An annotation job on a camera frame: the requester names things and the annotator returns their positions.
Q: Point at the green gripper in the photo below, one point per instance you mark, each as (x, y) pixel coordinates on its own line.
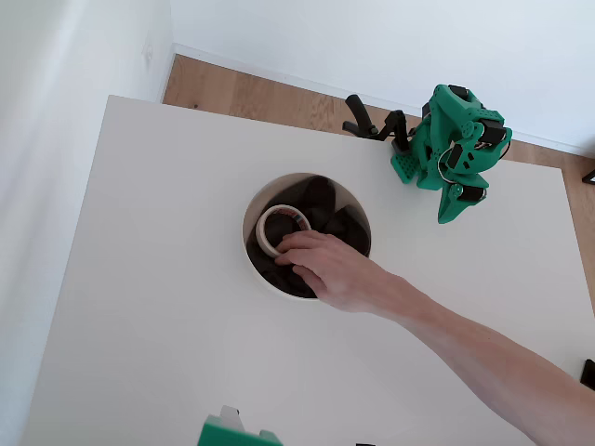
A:
(452, 204)

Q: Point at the cream masking tape roll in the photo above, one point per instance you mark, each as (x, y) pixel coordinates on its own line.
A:
(264, 234)

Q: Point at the bare human forearm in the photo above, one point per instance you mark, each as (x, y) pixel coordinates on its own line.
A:
(488, 362)

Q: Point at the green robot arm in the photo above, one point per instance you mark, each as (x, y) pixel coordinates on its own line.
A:
(446, 116)

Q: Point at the bare human hand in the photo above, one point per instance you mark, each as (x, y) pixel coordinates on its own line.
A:
(339, 274)

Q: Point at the black table clamp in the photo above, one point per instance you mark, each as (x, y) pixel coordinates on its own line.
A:
(425, 114)
(360, 114)

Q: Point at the black crumpled cloth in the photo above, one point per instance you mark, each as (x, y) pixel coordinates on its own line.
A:
(325, 204)

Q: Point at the round hole with black bag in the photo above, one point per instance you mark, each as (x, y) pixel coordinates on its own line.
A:
(251, 213)

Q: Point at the white plastic piece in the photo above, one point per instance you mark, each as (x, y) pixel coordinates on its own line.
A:
(230, 415)

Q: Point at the green printed plastic part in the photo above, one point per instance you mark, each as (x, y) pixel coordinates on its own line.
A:
(223, 434)

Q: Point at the black frame corner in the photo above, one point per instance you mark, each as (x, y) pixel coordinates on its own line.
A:
(590, 179)

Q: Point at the black camera device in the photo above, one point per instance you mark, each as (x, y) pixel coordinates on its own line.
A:
(589, 374)

